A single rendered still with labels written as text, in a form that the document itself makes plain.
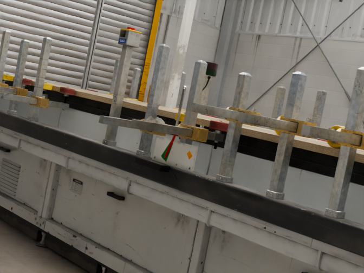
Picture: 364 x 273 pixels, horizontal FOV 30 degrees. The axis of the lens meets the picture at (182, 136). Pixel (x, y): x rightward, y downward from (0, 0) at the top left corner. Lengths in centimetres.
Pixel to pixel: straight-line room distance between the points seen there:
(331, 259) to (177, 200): 76
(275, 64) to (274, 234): 994
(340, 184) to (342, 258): 22
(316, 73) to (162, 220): 865
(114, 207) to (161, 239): 41
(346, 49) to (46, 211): 806
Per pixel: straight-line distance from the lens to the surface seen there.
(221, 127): 266
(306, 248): 222
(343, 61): 1126
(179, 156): 263
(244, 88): 244
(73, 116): 372
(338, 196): 212
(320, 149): 244
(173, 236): 303
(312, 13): 1188
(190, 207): 261
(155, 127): 247
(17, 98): 357
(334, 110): 1119
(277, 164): 228
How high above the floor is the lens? 96
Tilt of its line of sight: 3 degrees down
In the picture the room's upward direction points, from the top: 11 degrees clockwise
